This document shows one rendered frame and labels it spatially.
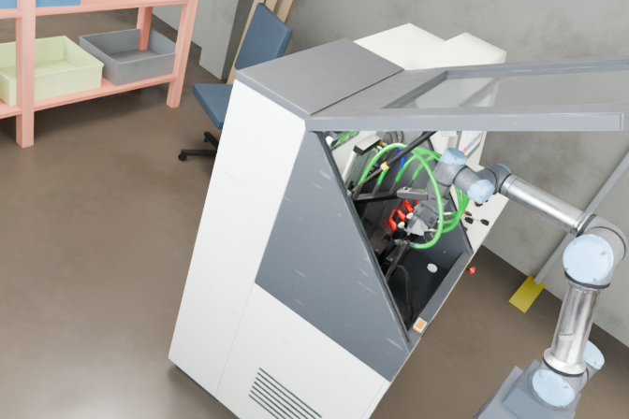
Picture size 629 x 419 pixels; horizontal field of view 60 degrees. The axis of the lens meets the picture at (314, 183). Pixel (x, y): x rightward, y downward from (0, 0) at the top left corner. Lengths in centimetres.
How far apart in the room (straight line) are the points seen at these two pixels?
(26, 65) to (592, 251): 300
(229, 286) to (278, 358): 32
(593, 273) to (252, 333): 120
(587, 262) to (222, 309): 130
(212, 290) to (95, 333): 78
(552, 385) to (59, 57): 361
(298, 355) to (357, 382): 24
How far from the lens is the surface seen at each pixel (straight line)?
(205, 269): 215
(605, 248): 162
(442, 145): 222
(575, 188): 390
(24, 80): 360
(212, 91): 372
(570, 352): 178
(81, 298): 292
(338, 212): 165
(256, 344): 218
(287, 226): 179
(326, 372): 204
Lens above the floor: 221
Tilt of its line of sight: 33 degrees down
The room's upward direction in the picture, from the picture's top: 20 degrees clockwise
